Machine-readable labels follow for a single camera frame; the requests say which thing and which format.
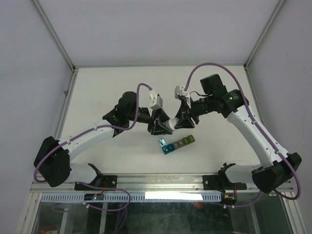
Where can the right aluminium frame post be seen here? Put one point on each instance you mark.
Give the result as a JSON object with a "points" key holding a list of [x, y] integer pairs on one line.
{"points": [[265, 31]]}

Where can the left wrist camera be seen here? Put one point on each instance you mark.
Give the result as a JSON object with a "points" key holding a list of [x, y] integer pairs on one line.
{"points": [[155, 101]]}

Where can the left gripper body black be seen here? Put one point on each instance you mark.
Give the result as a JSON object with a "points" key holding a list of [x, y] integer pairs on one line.
{"points": [[154, 116]]}

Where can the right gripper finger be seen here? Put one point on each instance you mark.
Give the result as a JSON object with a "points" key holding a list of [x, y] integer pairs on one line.
{"points": [[184, 110], [184, 122]]}

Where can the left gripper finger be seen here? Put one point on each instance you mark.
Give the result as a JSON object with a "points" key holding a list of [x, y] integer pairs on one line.
{"points": [[159, 128], [161, 115]]}

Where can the aluminium frame post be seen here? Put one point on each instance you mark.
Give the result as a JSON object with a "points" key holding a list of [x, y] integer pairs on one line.
{"points": [[52, 33], [265, 31]]}

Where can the weekly pill organizer strip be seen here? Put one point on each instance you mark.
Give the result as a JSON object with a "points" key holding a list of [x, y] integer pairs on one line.
{"points": [[176, 145]]}

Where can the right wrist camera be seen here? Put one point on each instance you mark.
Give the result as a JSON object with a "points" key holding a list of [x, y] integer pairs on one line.
{"points": [[180, 92]]}

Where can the white pill bottle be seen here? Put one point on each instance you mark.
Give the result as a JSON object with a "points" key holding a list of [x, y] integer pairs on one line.
{"points": [[169, 125]]}

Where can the left aluminium frame post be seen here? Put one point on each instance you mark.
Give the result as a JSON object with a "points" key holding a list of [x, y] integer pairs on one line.
{"points": [[52, 33]]}

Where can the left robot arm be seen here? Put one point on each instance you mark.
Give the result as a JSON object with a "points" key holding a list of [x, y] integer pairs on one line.
{"points": [[54, 160]]}

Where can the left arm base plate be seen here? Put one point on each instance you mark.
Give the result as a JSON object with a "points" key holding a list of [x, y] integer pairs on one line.
{"points": [[101, 181]]}

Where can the white slotted cable duct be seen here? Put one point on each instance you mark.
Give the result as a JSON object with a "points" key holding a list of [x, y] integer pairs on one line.
{"points": [[133, 197]]}

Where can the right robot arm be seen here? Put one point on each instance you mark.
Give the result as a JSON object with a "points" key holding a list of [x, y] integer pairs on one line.
{"points": [[276, 163]]}

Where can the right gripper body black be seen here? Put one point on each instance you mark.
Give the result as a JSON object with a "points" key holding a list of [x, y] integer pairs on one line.
{"points": [[197, 108]]}

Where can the aluminium mounting rail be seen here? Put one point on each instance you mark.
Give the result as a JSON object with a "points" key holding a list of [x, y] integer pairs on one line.
{"points": [[139, 183]]}

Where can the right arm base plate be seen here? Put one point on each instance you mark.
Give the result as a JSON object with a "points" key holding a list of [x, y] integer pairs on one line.
{"points": [[214, 182]]}

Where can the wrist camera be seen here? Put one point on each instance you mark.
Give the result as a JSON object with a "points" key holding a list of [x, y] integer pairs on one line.
{"points": [[180, 92], [155, 101]]}

